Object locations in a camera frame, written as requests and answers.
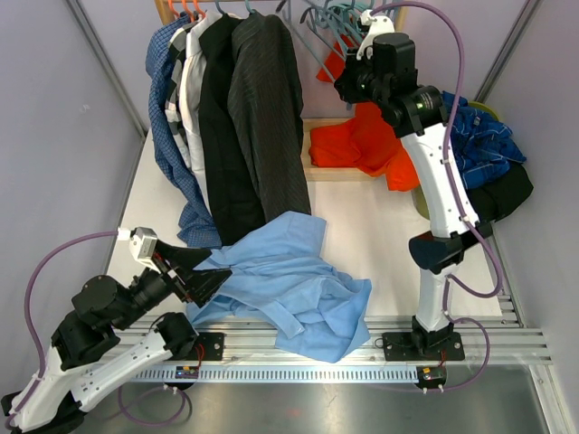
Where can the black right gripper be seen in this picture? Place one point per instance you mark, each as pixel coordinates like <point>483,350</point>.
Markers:
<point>346,81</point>

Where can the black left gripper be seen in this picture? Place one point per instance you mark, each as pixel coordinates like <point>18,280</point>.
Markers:
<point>201,285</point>

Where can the teal hanger of plaid shirt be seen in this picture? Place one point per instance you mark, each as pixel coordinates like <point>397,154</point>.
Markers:
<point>316,36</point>

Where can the light blue shirt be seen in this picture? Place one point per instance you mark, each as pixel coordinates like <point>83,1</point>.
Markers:
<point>279,277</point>

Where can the blue plaid shirt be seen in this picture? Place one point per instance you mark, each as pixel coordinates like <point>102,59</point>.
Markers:
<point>483,147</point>

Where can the teal hanger of light shirt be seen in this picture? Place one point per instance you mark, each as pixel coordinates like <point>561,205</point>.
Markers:
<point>320,98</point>

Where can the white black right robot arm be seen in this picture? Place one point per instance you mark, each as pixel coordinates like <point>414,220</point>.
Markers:
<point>418,116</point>

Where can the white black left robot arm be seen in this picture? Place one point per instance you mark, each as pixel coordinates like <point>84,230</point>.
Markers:
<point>71,379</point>

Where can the blue small check shirt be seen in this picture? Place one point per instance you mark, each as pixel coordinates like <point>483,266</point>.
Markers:
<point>196,226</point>

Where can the orange t-shirt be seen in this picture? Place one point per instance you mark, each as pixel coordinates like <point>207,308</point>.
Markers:
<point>367,143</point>

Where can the teal empty hanger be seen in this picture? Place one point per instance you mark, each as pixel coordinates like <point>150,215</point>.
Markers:
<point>389,8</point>
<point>340,18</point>
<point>359,7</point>

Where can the black long sleeve shirt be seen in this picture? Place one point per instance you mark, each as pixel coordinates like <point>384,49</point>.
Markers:
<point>234,204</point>

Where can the dark grey striped shirt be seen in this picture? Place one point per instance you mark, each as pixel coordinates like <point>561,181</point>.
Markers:
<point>265,103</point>

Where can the black white checked shirt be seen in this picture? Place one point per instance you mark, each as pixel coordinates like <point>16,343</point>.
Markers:
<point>176,53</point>

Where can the wooden clothes rack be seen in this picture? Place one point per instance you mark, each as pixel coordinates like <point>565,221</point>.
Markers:
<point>167,14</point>

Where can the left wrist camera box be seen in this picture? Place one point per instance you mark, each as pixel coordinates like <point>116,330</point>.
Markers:
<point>142,244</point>

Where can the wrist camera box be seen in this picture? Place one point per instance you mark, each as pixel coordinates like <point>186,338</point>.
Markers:
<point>377,25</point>
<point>142,244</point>

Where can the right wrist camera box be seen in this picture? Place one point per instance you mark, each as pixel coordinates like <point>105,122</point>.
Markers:
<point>377,25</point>

